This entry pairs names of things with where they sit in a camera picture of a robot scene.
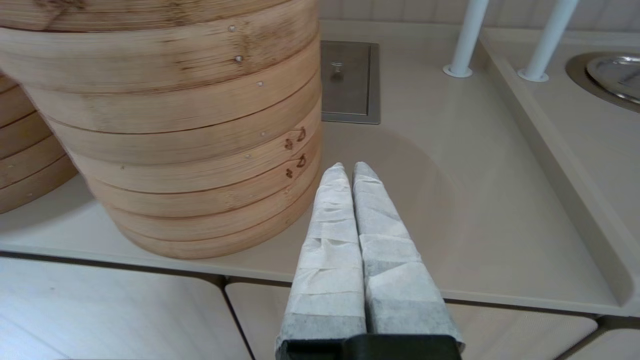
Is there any large bamboo steamer basket stack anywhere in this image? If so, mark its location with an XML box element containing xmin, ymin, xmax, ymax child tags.
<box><xmin>20</xmin><ymin>37</ymin><xmax>323</xmax><ymax>261</ymax></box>

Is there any small bamboo steamer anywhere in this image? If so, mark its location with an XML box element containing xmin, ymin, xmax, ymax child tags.
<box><xmin>0</xmin><ymin>72</ymin><xmax>79</xmax><ymax>216</ymax></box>

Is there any thin white pole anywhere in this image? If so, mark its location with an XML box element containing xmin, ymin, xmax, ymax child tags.
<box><xmin>516</xmin><ymin>0</ymin><xmax>581</xmax><ymax>84</ymax></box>
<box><xmin>442</xmin><ymin>0</ymin><xmax>491</xmax><ymax>79</ymax></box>

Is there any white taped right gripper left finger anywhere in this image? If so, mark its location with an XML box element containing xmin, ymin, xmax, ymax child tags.
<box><xmin>276</xmin><ymin>162</ymin><xmax>369</xmax><ymax>351</ymax></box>

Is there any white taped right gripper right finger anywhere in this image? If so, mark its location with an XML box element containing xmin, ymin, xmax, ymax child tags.
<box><xmin>351</xmin><ymin>161</ymin><xmax>465</xmax><ymax>348</ymax></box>

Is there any stainless steel vent panel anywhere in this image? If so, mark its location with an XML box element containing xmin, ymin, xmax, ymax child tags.
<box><xmin>320</xmin><ymin>40</ymin><xmax>382</xmax><ymax>126</ymax></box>

